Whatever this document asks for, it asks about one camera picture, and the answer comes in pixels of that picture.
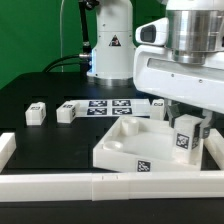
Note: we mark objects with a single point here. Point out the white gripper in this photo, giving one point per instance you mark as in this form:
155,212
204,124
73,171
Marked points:
156,73

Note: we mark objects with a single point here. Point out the white square tabletop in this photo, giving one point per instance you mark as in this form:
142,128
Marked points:
135,144

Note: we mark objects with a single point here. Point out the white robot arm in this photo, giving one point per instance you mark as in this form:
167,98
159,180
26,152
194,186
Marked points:
179,57

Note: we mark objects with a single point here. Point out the white U-shaped fence wall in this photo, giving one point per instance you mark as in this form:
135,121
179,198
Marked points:
103,186

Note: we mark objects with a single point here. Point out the white marker base plate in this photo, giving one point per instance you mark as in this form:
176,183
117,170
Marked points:
112,107

